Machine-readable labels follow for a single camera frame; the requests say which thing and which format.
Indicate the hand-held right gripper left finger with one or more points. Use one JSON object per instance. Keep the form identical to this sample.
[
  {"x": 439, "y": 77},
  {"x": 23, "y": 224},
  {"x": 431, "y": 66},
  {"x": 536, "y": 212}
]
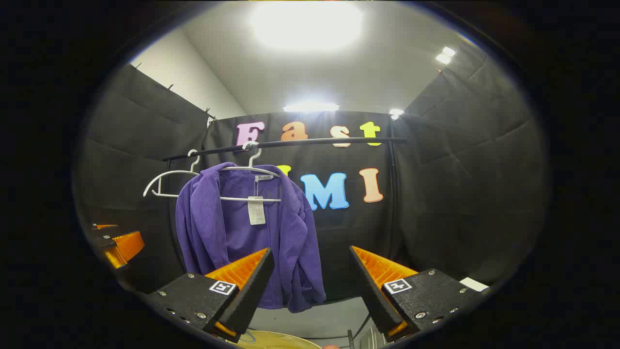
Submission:
[{"x": 252, "y": 295}]

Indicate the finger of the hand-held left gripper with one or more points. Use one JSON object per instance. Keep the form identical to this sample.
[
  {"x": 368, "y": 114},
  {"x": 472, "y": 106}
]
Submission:
[
  {"x": 104, "y": 226},
  {"x": 123, "y": 247}
]

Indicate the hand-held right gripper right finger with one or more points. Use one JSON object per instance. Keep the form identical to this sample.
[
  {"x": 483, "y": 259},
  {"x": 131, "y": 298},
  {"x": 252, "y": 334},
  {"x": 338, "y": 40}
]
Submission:
[{"x": 375, "y": 295}]

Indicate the beige laundry hamper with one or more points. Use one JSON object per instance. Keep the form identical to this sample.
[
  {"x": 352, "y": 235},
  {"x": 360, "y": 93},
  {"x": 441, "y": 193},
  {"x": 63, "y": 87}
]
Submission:
[{"x": 271, "y": 341}]

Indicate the purple ribbed cardigan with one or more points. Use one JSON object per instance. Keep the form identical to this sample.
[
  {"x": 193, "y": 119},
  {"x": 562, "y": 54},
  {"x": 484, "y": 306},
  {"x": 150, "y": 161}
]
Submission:
[{"x": 290, "y": 232}]

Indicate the white clothes hanger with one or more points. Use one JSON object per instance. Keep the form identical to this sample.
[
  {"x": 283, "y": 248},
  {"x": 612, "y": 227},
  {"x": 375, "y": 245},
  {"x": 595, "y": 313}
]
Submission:
[
  {"x": 237, "y": 198},
  {"x": 167, "y": 196}
]

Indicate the black clothes rack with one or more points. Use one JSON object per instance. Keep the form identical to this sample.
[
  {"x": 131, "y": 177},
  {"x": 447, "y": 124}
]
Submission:
[{"x": 315, "y": 142}]

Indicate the white storage box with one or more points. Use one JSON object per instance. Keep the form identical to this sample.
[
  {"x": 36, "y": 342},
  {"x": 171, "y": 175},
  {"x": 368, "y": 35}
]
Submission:
[{"x": 373, "y": 339}]

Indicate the white flat board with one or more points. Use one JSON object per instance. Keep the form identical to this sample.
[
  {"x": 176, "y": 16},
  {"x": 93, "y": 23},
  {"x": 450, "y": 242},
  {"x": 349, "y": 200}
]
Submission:
[{"x": 474, "y": 284}]

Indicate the black backdrop cloth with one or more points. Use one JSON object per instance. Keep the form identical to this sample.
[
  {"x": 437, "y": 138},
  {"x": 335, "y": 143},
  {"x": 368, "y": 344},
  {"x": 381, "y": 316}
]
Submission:
[{"x": 460, "y": 169}]

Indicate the small ceiling light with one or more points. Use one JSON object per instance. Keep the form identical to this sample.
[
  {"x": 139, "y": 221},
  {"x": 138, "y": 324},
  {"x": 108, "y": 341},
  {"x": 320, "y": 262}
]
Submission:
[
  {"x": 445, "y": 55},
  {"x": 396, "y": 113}
]

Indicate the long ceiling light strip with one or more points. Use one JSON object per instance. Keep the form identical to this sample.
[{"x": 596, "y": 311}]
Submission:
[{"x": 310, "y": 107}]

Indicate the large ceiling light panel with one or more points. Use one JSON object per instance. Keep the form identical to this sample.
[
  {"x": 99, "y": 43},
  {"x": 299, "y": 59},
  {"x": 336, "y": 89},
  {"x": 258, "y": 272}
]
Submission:
[{"x": 305, "y": 24}]

